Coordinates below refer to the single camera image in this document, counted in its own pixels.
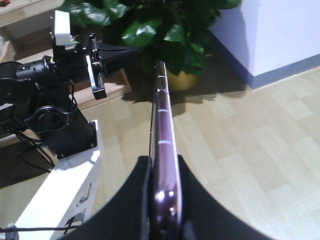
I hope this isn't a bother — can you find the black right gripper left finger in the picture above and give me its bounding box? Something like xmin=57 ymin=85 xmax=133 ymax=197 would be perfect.
xmin=62 ymin=156 xmax=152 ymax=240

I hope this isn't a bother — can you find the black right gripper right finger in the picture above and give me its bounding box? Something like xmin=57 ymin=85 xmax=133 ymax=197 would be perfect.
xmin=178 ymin=155 xmax=270 ymax=240

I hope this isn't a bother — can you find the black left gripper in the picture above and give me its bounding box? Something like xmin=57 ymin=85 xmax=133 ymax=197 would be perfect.
xmin=51 ymin=33 xmax=139 ymax=100

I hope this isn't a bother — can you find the black foldable smartphone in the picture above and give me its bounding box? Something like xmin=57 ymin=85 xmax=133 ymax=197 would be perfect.
xmin=149 ymin=60 xmax=183 ymax=240

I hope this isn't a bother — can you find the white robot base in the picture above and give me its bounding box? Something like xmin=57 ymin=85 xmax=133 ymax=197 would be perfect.
xmin=0 ymin=119 xmax=103 ymax=240

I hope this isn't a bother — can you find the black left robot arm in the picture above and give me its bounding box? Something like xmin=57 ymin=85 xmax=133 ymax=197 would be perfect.
xmin=0 ymin=34 xmax=151 ymax=240

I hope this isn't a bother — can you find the wooden desk shelf unit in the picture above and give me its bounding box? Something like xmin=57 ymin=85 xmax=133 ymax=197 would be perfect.
xmin=0 ymin=0 xmax=132 ymax=110

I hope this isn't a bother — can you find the green potted plant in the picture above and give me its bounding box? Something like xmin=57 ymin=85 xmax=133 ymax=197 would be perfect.
xmin=61 ymin=0 xmax=241 ymax=75

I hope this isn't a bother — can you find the yellow plant pot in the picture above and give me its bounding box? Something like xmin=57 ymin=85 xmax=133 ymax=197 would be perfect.
xmin=167 ymin=71 xmax=199 ymax=91

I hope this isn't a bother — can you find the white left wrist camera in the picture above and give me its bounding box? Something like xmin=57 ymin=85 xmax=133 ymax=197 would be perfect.
xmin=53 ymin=10 xmax=71 ymax=46

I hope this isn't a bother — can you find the black base cable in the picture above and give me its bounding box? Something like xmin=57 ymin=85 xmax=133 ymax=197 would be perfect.
xmin=0 ymin=224 xmax=81 ymax=233

